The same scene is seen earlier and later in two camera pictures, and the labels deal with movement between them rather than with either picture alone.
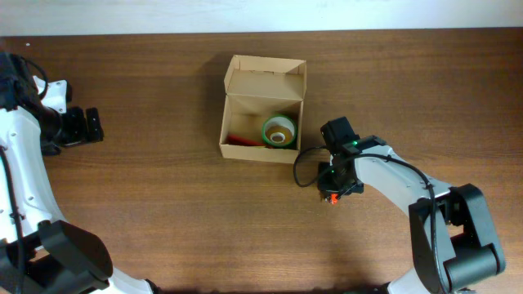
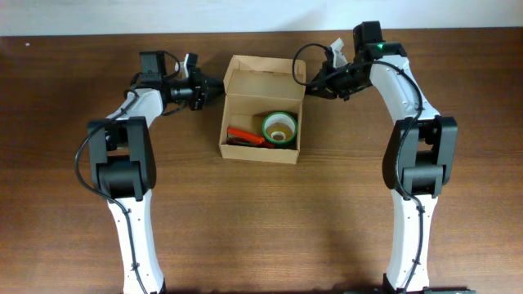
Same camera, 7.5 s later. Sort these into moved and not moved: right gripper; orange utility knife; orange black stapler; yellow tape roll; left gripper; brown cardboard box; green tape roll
Moved: orange utility knife; right gripper; orange black stapler; left gripper
Not moved: green tape roll; brown cardboard box; yellow tape roll
